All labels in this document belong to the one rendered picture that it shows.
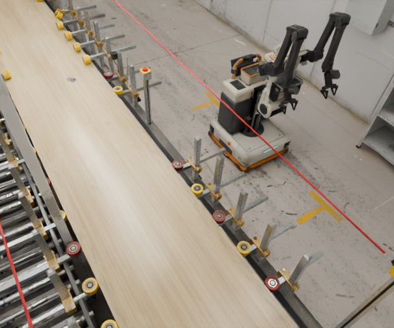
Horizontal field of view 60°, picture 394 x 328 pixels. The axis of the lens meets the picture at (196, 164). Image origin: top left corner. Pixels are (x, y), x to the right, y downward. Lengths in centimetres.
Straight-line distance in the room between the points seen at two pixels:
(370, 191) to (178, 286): 253
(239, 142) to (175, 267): 184
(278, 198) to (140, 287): 193
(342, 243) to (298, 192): 63
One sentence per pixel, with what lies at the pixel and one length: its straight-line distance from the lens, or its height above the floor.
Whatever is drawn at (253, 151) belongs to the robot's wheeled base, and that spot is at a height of 28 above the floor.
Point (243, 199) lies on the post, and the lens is 205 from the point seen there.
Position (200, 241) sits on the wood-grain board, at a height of 90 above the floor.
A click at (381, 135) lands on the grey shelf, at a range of 441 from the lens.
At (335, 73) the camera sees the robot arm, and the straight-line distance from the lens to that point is 298.
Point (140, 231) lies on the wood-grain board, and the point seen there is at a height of 90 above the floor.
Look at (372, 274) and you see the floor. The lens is 337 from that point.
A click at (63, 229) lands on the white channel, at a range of 212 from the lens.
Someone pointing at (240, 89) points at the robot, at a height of 81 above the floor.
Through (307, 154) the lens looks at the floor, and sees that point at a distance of 399.
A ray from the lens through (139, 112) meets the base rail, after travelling 313.
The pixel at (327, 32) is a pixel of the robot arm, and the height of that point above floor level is 147.
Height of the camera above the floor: 269
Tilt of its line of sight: 48 degrees down
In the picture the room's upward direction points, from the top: 4 degrees clockwise
